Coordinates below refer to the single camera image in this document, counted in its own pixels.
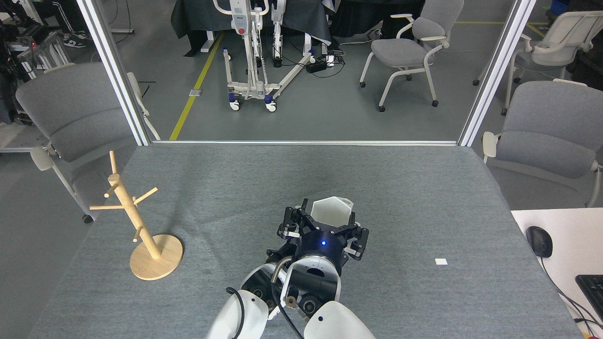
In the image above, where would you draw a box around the white stand on wheels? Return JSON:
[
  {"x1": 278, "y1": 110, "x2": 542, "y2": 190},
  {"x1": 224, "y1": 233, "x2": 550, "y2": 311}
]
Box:
[{"x1": 213, "y1": 0, "x2": 317, "y2": 113}]

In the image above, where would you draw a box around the person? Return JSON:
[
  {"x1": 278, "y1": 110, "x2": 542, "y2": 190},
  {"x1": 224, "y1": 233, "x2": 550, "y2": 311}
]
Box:
[{"x1": 31, "y1": 0, "x2": 89, "y2": 49}]

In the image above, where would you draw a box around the table with black cloth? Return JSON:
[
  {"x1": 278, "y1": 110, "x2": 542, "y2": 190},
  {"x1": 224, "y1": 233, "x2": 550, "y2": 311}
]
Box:
[{"x1": 171, "y1": 0, "x2": 333, "y2": 57}]

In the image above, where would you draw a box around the silver frame post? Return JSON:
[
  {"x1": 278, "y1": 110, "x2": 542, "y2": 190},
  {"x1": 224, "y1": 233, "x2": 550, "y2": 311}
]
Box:
[
  {"x1": 458, "y1": 0, "x2": 538, "y2": 147},
  {"x1": 75, "y1": 0, "x2": 152, "y2": 146}
]

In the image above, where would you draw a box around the black mouse cable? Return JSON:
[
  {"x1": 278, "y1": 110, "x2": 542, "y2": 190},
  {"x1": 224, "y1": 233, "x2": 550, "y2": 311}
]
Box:
[{"x1": 539, "y1": 257, "x2": 603, "y2": 330}]

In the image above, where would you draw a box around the silver table edge rail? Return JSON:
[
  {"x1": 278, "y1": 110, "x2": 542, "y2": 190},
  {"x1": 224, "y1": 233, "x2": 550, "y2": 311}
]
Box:
[{"x1": 151, "y1": 140, "x2": 460, "y2": 146}]

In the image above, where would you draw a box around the white faceted cup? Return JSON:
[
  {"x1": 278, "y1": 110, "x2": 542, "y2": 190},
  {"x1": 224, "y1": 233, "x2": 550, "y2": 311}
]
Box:
[{"x1": 311, "y1": 196, "x2": 354, "y2": 227}]

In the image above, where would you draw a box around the wooden cup rack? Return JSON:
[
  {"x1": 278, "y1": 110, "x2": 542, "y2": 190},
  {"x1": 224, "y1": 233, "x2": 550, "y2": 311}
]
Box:
[{"x1": 90, "y1": 151, "x2": 183, "y2": 282}]

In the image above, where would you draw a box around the white desk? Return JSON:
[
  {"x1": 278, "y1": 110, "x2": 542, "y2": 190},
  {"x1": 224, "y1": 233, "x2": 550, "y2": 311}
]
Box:
[{"x1": 511, "y1": 208, "x2": 603, "y2": 339}]

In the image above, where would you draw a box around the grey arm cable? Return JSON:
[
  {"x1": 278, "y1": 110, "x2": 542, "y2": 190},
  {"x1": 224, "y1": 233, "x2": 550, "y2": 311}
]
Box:
[{"x1": 271, "y1": 257, "x2": 304, "y2": 339}]

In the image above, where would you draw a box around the black keyboard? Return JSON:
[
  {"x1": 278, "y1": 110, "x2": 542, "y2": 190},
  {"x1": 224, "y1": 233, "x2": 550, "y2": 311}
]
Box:
[{"x1": 575, "y1": 274, "x2": 603, "y2": 323}]

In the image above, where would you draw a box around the grey chair with cream frame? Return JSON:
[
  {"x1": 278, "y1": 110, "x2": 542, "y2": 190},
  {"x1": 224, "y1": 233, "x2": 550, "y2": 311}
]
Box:
[
  {"x1": 16, "y1": 63, "x2": 161, "y2": 224},
  {"x1": 359, "y1": 0, "x2": 464, "y2": 113},
  {"x1": 481, "y1": 79, "x2": 603, "y2": 208}
]

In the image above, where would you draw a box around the metal rack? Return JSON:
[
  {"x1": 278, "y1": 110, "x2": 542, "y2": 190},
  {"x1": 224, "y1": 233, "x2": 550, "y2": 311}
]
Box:
[{"x1": 7, "y1": 28, "x2": 71, "y2": 81}]

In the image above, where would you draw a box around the black computer mouse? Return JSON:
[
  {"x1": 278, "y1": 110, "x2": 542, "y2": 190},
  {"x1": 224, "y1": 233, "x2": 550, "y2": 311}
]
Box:
[{"x1": 526, "y1": 226, "x2": 553, "y2": 258}]

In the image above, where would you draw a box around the white mesh-back chair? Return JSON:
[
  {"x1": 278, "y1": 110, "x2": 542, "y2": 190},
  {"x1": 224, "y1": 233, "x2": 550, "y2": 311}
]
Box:
[{"x1": 473, "y1": 10, "x2": 603, "y2": 116}]

